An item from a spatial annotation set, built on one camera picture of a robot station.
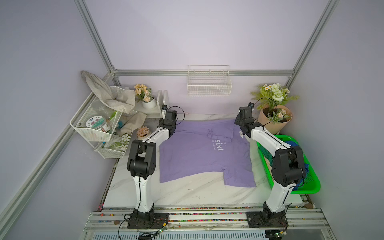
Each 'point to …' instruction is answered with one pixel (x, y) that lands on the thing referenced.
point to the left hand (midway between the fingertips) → (166, 118)
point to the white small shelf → (156, 112)
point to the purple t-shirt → (197, 148)
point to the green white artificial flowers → (268, 95)
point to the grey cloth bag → (122, 99)
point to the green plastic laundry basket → (311, 184)
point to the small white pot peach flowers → (144, 94)
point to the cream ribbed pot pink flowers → (143, 133)
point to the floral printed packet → (118, 143)
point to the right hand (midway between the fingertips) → (243, 119)
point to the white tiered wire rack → (114, 117)
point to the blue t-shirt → (292, 143)
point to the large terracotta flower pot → (274, 118)
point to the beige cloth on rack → (134, 122)
